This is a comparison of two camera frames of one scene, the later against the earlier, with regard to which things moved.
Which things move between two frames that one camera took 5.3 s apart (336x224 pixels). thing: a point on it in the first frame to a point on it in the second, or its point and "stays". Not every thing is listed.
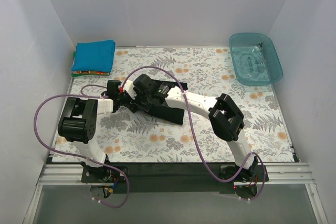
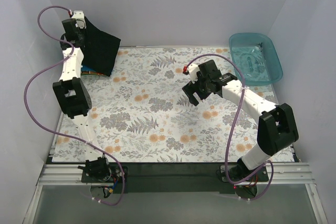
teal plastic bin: [255, 60] stays
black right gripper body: [146, 97] to [197, 87]
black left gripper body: [127, 102] to [82, 30]
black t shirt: [163, 112] to [100, 49]
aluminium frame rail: [280, 173] stays
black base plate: [174, 178] stays
